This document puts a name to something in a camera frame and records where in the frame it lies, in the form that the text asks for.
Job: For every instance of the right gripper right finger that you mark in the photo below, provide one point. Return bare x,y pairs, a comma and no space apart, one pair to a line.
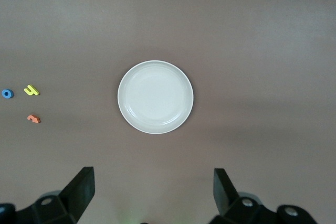
231,208

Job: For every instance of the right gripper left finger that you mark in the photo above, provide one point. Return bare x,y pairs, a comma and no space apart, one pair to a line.
68,203

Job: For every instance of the orange letter t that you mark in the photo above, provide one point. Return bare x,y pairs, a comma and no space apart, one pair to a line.
33,119

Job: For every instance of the yellow letter h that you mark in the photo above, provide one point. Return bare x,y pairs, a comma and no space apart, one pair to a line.
32,91

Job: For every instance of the blue letter o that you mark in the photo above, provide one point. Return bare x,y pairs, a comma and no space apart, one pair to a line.
3,93

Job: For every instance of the beige round plate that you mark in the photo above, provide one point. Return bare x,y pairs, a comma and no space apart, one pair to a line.
155,97

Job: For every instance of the brown table cover sheet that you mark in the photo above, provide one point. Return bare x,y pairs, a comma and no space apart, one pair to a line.
168,11

